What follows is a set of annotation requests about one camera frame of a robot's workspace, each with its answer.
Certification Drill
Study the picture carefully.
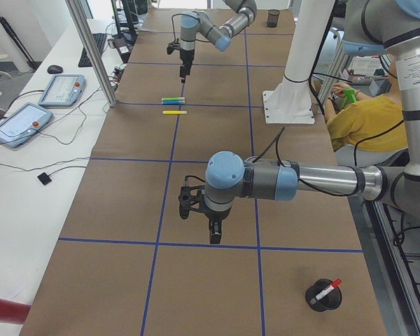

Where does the blue tape line lengthwise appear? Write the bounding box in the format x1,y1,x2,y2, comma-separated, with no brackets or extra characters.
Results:
139,9,197,336

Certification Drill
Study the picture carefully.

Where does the green highlighter pen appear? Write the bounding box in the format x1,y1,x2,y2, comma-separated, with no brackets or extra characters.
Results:
161,97,185,103

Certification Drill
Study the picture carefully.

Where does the blue teach pendant near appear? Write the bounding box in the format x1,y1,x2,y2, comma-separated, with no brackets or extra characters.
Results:
0,102,53,148

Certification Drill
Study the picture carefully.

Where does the blue teach pendant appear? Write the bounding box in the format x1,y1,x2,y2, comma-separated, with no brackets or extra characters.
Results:
38,74,85,108
0,102,53,148

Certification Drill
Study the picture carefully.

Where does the blue tape line crosswise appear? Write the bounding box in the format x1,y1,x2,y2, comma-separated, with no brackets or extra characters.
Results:
118,101,263,109

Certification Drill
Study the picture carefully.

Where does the black keyboard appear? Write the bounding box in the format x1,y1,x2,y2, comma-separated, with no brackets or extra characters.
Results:
78,32,108,68

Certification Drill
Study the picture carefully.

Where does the black computer mouse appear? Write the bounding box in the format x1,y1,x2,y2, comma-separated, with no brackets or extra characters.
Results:
47,64,64,74

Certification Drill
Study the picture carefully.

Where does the red bottle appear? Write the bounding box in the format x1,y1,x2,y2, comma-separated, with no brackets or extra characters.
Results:
0,298,32,325

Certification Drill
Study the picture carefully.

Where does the green clamp tool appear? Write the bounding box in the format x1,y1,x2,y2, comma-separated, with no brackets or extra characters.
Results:
342,89,357,108

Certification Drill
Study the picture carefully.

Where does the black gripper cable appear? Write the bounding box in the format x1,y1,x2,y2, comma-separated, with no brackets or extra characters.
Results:
183,126,407,197
171,13,197,45

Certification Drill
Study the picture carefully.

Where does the person in yellow shirt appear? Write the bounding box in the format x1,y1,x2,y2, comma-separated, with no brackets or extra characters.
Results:
325,57,408,152

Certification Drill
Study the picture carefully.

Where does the small black sensor pad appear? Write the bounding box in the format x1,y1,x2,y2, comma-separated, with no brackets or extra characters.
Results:
37,172,52,186

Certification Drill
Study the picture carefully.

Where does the black mesh cup near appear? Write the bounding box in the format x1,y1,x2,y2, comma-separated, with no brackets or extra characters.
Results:
267,9,280,28

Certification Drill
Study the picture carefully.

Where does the yellow highlighter pen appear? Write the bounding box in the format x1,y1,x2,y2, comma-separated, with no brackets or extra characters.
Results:
162,110,188,116

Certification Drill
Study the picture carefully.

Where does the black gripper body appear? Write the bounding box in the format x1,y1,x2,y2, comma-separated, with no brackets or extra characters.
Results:
178,185,231,231
167,38,195,69

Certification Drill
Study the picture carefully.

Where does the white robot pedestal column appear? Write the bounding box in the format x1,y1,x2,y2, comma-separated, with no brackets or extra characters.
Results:
262,0,335,125

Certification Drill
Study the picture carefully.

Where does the grey aluminium frame post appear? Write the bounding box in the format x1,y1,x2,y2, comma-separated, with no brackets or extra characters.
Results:
65,0,116,107

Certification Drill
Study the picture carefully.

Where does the blue teach pendant far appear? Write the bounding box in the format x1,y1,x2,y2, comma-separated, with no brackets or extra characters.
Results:
38,74,85,108

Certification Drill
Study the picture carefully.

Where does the red white marker pen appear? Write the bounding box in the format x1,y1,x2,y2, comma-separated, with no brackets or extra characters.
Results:
310,279,342,305

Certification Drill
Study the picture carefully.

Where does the blue highlighter pen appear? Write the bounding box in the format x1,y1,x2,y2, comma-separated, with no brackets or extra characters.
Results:
161,100,185,105

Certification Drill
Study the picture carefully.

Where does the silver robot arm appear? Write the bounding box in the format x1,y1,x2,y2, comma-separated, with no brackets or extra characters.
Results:
167,0,257,83
178,1,420,244

